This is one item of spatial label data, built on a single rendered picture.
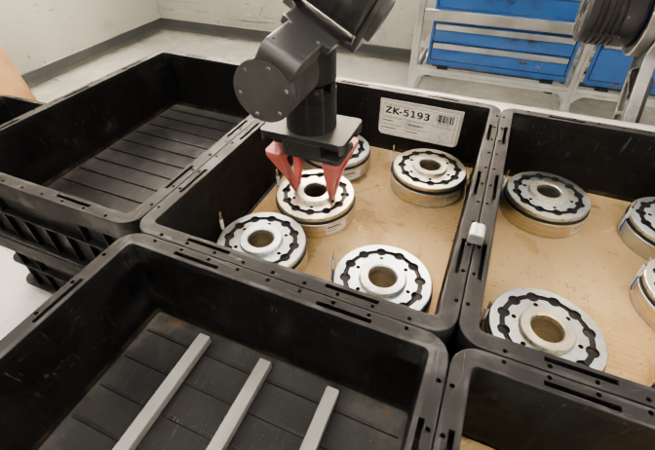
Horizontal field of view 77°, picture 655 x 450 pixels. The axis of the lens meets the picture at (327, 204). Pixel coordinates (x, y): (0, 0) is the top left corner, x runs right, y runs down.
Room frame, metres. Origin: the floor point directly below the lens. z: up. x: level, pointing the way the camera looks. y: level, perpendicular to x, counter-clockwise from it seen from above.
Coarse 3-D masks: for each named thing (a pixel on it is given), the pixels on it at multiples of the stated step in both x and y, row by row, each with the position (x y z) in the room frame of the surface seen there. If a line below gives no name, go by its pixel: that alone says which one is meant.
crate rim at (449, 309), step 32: (416, 96) 0.56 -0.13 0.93; (256, 128) 0.47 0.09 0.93; (224, 160) 0.40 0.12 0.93; (480, 160) 0.39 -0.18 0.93; (192, 192) 0.34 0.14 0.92; (480, 192) 0.33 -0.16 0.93; (224, 256) 0.24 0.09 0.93; (320, 288) 0.21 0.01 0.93; (352, 288) 0.21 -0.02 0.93; (448, 288) 0.21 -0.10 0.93; (416, 320) 0.18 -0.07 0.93; (448, 320) 0.18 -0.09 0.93
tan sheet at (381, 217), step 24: (384, 168) 0.52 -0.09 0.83; (360, 192) 0.46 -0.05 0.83; (384, 192) 0.46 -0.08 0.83; (360, 216) 0.41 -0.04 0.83; (384, 216) 0.41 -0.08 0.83; (408, 216) 0.41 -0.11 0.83; (432, 216) 0.41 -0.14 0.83; (456, 216) 0.41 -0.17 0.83; (312, 240) 0.37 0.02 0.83; (336, 240) 0.37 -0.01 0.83; (360, 240) 0.37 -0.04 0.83; (384, 240) 0.37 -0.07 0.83; (408, 240) 0.37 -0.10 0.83; (432, 240) 0.37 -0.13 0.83; (312, 264) 0.32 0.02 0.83; (336, 264) 0.32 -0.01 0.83; (432, 264) 0.32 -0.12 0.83; (432, 312) 0.26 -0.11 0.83
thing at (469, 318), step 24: (504, 120) 0.49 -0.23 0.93; (552, 120) 0.49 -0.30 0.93; (576, 120) 0.49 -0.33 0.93; (504, 144) 0.43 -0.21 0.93; (480, 216) 0.30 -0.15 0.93; (480, 264) 0.25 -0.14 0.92; (480, 288) 0.21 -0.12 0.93; (480, 312) 0.19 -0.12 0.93; (456, 336) 0.17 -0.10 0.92; (480, 336) 0.17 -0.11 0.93; (528, 360) 0.15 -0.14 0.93; (552, 360) 0.15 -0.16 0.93; (600, 384) 0.13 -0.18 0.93; (624, 384) 0.13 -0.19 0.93
